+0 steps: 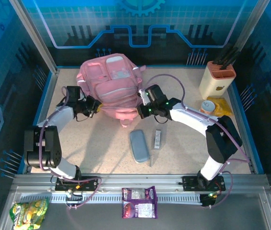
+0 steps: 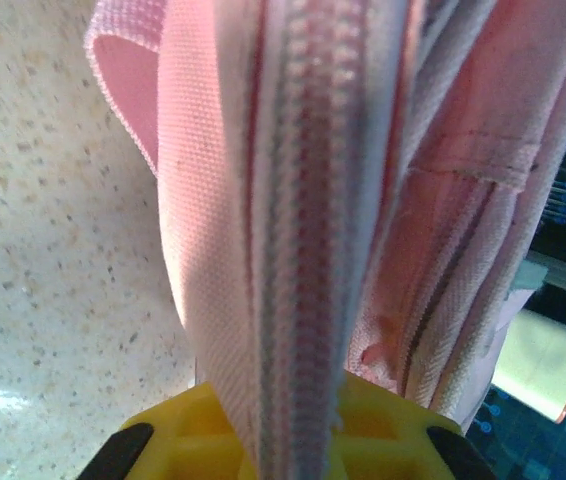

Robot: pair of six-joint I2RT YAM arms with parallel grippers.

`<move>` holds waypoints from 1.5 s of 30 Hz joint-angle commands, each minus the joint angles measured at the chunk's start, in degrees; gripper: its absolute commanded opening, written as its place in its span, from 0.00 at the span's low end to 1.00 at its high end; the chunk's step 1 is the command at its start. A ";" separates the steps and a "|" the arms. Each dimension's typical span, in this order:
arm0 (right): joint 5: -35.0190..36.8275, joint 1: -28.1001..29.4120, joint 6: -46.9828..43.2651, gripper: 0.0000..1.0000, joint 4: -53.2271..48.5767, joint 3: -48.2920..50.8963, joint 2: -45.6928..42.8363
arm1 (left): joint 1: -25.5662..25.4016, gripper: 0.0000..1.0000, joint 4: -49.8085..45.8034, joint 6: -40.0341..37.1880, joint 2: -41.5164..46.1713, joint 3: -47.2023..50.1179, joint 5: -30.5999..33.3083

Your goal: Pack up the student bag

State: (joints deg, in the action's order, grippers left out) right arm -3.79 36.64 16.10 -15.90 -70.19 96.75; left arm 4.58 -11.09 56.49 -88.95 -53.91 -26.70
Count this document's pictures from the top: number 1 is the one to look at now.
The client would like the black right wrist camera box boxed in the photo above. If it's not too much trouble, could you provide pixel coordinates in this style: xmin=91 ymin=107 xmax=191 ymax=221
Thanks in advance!
xmin=146 ymin=84 xmax=168 ymax=103

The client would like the cream knife block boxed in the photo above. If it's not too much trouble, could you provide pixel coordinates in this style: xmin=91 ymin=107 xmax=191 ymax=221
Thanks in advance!
xmin=199 ymin=60 xmax=237 ymax=100

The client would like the thin black cable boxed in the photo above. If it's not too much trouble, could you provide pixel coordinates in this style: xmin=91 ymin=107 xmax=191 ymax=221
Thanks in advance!
xmin=75 ymin=112 xmax=91 ymax=122
xmin=152 ymin=114 xmax=170 ymax=125

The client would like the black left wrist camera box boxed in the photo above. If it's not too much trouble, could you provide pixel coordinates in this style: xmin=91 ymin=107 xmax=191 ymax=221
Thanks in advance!
xmin=65 ymin=86 xmax=81 ymax=103

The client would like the small white printed box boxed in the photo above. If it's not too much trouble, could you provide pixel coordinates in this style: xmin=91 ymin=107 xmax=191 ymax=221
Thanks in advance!
xmin=153 ymin=129 xmax=162 ymax=150

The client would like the green yellow snack bag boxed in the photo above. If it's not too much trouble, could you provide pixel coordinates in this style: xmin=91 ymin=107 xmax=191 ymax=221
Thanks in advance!
xmin=9 ymin=197 xmax=49 ymax=230

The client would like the purple snack bag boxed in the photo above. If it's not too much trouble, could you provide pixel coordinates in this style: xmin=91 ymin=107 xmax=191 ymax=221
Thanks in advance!
xmin=122 ymin=186 xmax=158 ymax=219

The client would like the grey pencil case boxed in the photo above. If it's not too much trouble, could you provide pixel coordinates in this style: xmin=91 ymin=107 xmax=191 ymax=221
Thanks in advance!
xmin=129 ymin=129 xmax=150 ymax=164

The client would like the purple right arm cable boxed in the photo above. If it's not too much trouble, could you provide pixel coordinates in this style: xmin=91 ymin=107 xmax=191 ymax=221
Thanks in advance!
xmin=146 ymin=73 xmax=250 ymax=209

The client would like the aluminium frame post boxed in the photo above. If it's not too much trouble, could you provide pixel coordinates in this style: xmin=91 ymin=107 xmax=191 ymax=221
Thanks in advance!
xmin=8 ymin=0 xmax=59 ymax=74
xmin=235 ymin=0 xmax=271 ymax=56

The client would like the white slotted cable duct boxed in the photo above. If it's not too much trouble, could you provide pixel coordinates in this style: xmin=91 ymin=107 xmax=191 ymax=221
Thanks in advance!
xmin=20 ymin=193 xmax=203 ymax=204

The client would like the black handled knife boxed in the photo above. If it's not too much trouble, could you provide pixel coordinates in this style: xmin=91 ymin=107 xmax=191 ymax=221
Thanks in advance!
xmin=219 ymin=47 xmax=239 ymax=68
xmin=221 ymin=51 xmax=242 ymax=70
xmin=212 ymin=43 xmax=233 ymax=65

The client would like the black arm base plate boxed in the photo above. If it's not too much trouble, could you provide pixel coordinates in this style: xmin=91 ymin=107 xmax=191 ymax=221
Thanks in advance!
xmin=182 ymin=175 xmax=226 ymax=192
xmin=55 ymin=176 xmax=99 ymax=192

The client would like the pink student backpack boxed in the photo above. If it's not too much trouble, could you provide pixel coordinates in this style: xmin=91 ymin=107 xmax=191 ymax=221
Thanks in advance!
xmin=76 ymin=53 xmax=147 ymax=127

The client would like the aluminium frame rail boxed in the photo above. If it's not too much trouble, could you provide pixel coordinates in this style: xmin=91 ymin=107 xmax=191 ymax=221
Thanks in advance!
xmin=13 ymin=173 xmax=268 ymax=192

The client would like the white right camera bracket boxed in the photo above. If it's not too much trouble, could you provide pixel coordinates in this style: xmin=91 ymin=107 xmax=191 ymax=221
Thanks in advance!
xmin=138 ymin=90 xmax=148 ymax=105

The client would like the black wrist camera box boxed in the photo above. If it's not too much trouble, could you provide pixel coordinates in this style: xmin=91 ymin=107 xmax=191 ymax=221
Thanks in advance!
xmin=65 ymin=86 xmax=81 ymax=103
xmin=146 ymin=84 xmax=168 ymax=103

